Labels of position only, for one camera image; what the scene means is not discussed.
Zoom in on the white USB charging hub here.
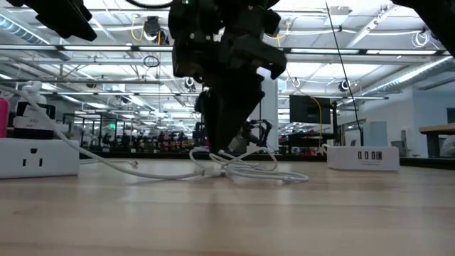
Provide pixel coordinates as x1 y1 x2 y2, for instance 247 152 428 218
326 145 401 172

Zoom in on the white power strip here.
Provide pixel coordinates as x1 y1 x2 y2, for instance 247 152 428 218
0 137 80 180

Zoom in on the wooden side table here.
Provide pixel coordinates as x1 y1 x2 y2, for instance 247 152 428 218
419 124 455 159

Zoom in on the white pillar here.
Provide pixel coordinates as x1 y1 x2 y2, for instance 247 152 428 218
255 67 279 154

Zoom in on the ceiling light bar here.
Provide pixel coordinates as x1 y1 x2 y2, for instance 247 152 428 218
0 44 449 56

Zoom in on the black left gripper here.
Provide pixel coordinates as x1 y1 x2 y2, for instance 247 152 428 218
6 0 97 42

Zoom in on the black aluminium table frame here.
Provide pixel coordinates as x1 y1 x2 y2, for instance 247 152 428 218
80 151 455 169

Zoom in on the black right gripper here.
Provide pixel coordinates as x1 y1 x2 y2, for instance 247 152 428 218
194 31 287 154

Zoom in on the light blue charger cube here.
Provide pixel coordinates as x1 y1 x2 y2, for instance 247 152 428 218
363 121 388 147

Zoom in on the yellow hanging cable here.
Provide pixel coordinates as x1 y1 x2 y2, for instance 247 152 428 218
309 94 323 150

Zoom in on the black ceiling cable reel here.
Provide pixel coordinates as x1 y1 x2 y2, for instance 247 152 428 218
143 16 170 46

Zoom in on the pink USB charger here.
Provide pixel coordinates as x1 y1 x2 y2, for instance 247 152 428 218
0 97 10 139

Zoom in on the person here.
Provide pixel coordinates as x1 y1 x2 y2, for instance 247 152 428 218
227 133 250 154

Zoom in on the thin black hanging cable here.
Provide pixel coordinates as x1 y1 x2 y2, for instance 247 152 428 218
325 0 368 149

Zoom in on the black monitor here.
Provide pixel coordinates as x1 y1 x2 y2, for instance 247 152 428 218
289 95 331 125

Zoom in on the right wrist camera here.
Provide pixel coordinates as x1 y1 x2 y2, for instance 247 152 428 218
172 35 221 85

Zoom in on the black charger with white label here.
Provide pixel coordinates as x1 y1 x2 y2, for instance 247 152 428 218
13 102 57 140

